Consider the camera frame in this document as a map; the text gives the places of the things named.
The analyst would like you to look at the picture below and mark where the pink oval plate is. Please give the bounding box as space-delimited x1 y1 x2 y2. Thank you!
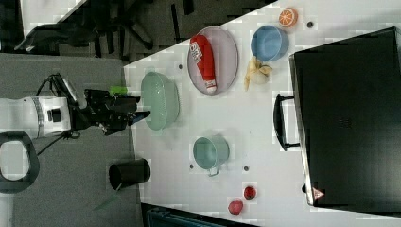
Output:
187 26 238 96

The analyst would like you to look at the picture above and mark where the blue bowl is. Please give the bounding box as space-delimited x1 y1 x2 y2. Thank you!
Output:
251 26 288 61

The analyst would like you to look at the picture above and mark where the red ketchup bottle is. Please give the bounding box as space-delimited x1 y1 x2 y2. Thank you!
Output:
189 34 218 94

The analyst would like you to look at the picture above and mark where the dark blue bin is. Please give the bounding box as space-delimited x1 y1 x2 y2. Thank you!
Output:
141 202 256 227

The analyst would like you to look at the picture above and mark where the orange slice toy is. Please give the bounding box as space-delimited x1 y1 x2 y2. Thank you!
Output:
279 8 298 27

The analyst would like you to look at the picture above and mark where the peeled banana toy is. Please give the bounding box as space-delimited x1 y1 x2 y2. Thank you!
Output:
244 56 272 91

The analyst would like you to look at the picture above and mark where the black oven door handle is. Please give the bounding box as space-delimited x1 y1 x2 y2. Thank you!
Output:
273 94 300 151

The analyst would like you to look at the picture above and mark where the light green oval colander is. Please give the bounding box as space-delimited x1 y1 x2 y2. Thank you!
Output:
141 72 180 131

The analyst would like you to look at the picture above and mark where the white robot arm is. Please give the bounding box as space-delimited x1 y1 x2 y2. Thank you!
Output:
1 89 150 194

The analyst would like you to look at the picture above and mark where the dark red strawberry toy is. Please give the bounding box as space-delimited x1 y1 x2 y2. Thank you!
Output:
243 186 256 200

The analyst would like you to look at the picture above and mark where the red apple toy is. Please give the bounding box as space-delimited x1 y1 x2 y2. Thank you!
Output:
228 200 243 215

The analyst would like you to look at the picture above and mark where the green cylinder object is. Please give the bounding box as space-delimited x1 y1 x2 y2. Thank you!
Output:
109 86 128 96

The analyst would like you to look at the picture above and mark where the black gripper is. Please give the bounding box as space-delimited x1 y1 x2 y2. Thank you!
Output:
71 89 150 135

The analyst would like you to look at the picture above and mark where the black office chair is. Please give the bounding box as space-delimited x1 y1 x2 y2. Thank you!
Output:
14 0 153 52

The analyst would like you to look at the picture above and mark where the green mug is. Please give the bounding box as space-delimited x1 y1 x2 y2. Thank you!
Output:
192 134 230 177

